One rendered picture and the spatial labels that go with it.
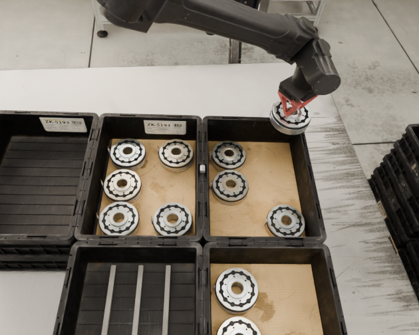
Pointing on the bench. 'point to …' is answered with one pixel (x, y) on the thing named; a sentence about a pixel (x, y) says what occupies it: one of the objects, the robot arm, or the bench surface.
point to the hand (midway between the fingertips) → (293, 109)
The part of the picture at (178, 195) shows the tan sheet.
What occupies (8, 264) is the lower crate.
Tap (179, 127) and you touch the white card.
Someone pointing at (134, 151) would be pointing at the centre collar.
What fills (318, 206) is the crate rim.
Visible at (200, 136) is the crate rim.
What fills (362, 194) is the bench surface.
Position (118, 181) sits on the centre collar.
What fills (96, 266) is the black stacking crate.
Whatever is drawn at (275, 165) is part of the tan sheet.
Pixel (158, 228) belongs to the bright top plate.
